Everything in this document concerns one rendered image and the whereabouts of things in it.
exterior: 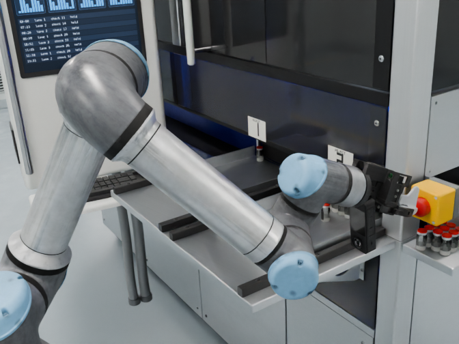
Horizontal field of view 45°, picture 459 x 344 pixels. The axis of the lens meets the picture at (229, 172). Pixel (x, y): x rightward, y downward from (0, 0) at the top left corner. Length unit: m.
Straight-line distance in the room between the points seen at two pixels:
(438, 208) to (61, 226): 0.73
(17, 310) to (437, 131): 0.90
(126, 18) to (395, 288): 1.14
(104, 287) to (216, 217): 2.07
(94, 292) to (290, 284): 2.04
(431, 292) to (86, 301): 1.73
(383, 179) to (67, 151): 0.56
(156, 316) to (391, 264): 1.45
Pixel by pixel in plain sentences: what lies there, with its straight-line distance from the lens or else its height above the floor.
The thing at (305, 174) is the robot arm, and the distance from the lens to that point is 0.90.
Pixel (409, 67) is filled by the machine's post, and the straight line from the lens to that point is 1.17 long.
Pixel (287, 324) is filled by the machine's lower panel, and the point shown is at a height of 0.41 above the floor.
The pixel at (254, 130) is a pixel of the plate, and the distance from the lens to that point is 1.62.
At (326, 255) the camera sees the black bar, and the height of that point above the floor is 0.89.
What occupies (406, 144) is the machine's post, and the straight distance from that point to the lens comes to 1.21.
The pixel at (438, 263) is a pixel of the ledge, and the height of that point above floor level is 0.87.
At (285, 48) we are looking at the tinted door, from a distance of 1.46.
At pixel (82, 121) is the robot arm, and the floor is 1.30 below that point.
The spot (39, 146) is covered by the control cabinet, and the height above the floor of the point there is 0.95.
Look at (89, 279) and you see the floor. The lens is 2.92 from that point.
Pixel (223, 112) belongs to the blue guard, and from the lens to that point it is 1.75.
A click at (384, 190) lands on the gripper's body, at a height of 1.08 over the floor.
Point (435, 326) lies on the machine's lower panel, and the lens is 1.59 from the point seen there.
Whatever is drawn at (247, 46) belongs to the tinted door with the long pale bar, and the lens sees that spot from 1.60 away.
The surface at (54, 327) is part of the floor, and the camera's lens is 2.65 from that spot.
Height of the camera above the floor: 1.51
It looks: 22 degrees down
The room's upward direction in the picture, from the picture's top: 3 degrees counter-clockwise
